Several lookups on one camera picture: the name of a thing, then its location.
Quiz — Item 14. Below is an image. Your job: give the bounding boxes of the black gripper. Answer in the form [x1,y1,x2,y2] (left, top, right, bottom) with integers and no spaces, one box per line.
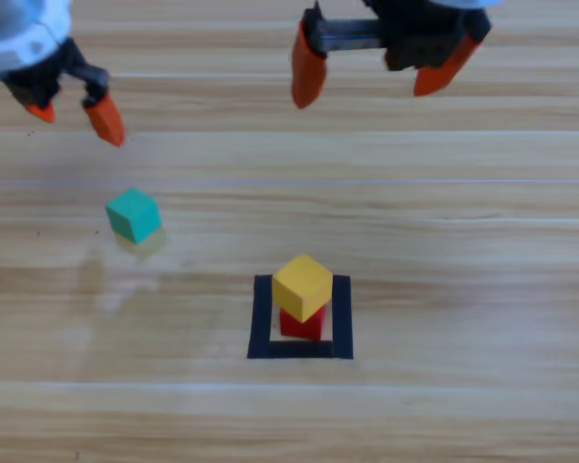
[291,0,492,110]
[0,37,125,149]

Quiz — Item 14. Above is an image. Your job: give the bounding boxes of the black tape square outline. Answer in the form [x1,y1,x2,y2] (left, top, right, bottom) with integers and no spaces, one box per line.
[247,274,354,361]

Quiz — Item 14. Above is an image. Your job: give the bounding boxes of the green wooden cube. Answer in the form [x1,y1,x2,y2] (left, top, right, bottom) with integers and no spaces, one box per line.
[104,186,163,244]

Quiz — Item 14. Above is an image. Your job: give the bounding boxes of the red wooden cube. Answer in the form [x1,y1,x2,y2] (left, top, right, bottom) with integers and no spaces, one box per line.
[279,304,327,341]

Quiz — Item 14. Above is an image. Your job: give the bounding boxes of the yellow wooden cube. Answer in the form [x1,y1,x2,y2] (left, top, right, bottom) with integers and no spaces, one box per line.
[271,254,334,323]

